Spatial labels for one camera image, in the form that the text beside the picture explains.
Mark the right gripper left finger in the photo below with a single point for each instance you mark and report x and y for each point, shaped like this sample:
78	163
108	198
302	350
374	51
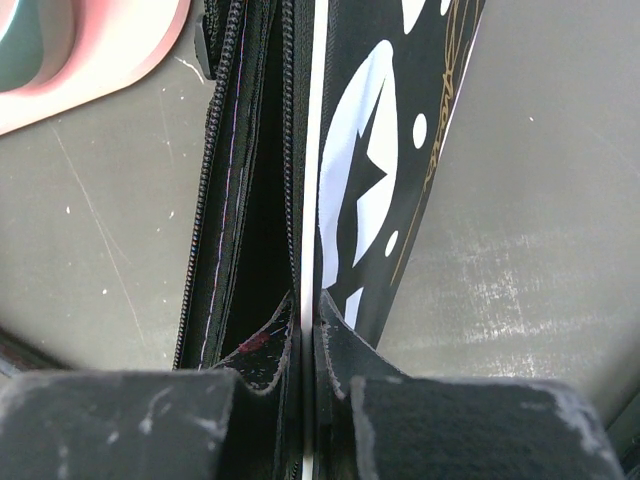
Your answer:
150	420

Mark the pink three-tier shelf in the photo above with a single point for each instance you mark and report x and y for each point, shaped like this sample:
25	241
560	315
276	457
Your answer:
58	55

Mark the black racket bag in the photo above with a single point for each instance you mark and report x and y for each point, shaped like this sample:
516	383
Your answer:
322	140

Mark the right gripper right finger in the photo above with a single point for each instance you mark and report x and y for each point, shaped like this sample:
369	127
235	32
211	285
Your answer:
375	422

